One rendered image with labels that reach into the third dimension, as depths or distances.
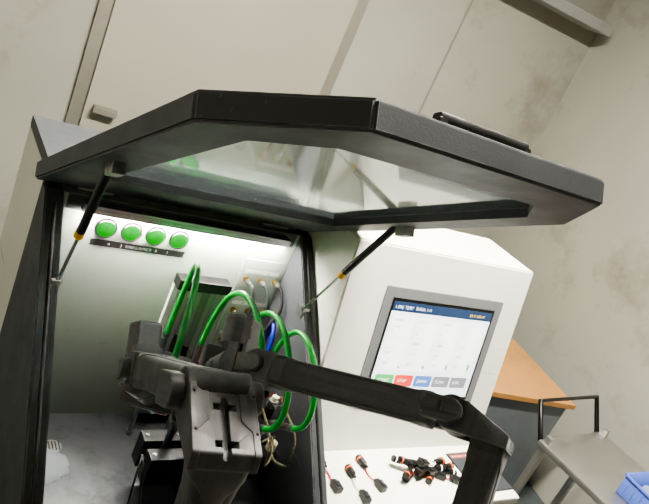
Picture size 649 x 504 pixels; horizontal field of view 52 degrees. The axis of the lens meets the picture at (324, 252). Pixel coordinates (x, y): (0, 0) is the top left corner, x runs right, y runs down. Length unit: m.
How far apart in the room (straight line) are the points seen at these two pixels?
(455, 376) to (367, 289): 0.48
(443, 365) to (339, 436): 0.38
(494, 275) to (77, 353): 1.17
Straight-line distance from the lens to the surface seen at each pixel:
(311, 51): 3.91
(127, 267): 1.68
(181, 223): 1.62
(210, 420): 0.72
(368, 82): 4.13
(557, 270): 4.42
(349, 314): 1.72
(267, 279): 1.83
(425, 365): 1.96
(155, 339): 1.20
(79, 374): 1.84
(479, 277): 1.99
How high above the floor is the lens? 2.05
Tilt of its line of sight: 20 degrees down
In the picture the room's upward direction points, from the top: 25 degrees clockwise
